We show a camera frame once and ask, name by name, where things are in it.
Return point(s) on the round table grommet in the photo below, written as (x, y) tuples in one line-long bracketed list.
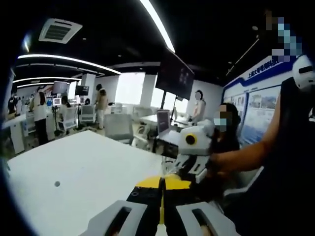
[(57, 183)]

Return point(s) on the blue wall poster board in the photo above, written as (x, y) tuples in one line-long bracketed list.
[(256, 103)]

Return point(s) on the ceiling air conditioner vent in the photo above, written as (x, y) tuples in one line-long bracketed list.
[(60, 30)]

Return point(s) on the bright background monitor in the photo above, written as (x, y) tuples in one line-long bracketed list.
[(60, 88)]

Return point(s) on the curved ceiling light strip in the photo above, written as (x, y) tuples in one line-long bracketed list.
[(69, 60)]

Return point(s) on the person's dark clothing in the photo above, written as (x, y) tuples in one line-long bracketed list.
[(283, 196)]

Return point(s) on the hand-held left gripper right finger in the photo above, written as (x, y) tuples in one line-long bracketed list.
[(197, 218)]

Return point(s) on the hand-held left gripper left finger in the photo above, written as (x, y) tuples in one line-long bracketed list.
[(115, 218)]

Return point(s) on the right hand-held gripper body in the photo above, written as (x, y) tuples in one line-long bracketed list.
[(199, 140)]

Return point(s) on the grey office chair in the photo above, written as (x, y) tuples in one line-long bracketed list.
[(119, 127)]

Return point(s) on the large black hanging screen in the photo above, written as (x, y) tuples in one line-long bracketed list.
[(176, 73)]

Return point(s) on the white chest device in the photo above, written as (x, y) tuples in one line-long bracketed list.
[(304, 73)]

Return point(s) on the dark background monitor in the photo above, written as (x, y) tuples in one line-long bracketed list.
[(82, 90)]

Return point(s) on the white office chair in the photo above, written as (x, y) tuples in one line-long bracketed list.
[(87, 115), (69, 120)]

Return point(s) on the straight ceiling light strip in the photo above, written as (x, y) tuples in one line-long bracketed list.
[(157, 24)]

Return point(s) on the grey monitor on desk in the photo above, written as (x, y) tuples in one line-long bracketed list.
[(163, 123)]

